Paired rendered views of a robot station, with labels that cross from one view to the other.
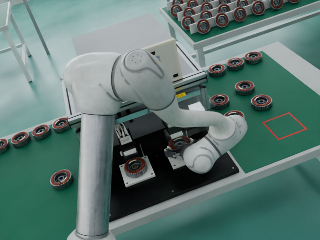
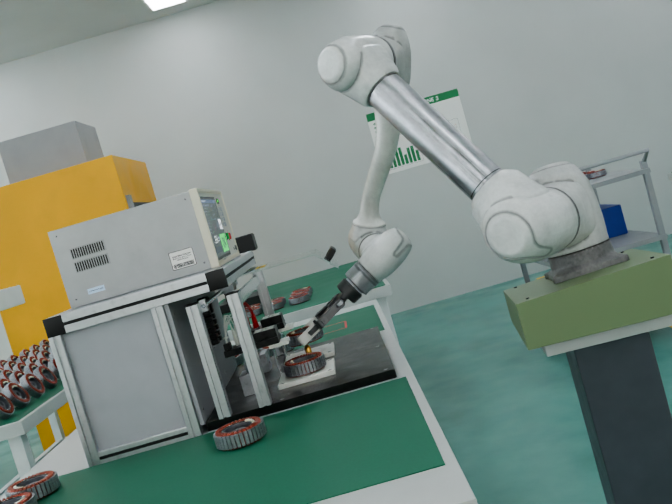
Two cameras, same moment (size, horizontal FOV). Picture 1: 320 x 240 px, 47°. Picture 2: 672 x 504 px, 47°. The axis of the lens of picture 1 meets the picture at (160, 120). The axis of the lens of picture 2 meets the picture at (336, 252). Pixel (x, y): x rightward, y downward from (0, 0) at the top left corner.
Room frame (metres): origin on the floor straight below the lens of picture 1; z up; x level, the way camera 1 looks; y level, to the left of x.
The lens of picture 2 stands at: (0.87, 2.13, 1.19)
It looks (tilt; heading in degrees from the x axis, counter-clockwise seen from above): 4 degrees down; 278
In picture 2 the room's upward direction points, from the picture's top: 16 degrees counter-clockwise
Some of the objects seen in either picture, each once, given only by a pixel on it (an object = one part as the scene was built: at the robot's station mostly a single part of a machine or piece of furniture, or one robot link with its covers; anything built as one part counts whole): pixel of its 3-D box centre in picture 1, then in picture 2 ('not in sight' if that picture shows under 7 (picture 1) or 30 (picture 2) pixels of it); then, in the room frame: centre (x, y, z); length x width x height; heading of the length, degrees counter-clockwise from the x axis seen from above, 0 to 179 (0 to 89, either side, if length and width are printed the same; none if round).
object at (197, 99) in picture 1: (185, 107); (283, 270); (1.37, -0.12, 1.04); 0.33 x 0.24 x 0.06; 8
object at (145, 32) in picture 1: (125, 56); (153, 244); (1.66, 0.09, 1.22); 0.44 x 0.39 x 0.20; 98
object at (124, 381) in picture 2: not in sight; (127, 385); (1.69, 0.43, 0.91); 0.28 x 0.03 x 0.32; 8
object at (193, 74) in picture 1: (129, 79); (166, 287); (1.65, 0.10, 1.09); 0.68 x 0.44 x 0.05; 98
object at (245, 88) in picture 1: (244, 87); not in sight; (1.77, -0.53, 0.77); 0.11 x 0.11 x 0.04
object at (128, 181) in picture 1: (136, 170); (307, 373); (1.32, 0.17, 0.78); 0.15 x 0.15 x 0.01; 8
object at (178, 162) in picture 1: (182, 153); (309, 355); (1.35, -0.06, 0.78); 0.15 x 0.15 x 0.01; 8
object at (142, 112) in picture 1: (143, 112); (248, 288); (1.44, 0.07, 1.03); 0.62 x 0.01 x 0.03; 98
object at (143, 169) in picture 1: (135, 167); (304, 364); (1.32, 0.17, 0.80); 0.11 x 0.11 x 0.04
